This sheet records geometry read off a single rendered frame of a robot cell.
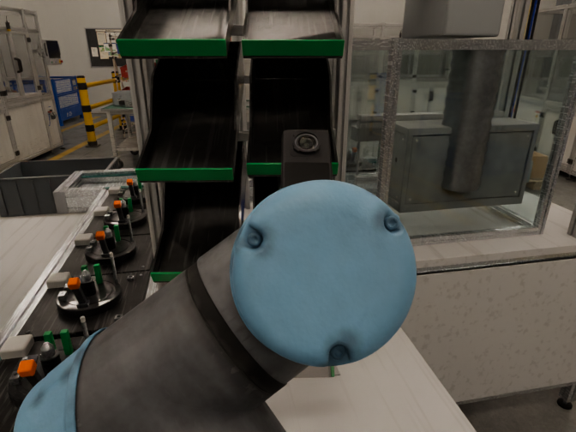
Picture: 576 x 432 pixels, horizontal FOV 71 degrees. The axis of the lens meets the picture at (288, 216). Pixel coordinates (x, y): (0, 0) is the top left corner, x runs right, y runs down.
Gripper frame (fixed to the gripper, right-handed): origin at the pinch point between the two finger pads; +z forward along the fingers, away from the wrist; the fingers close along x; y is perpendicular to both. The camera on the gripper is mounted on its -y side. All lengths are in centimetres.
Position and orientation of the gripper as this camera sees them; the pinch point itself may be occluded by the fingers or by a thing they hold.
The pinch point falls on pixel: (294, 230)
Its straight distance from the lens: 50.5
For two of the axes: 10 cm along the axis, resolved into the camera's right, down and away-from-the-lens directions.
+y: 0.1, 10.0, -0.5
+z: -0.2, 0.5, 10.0
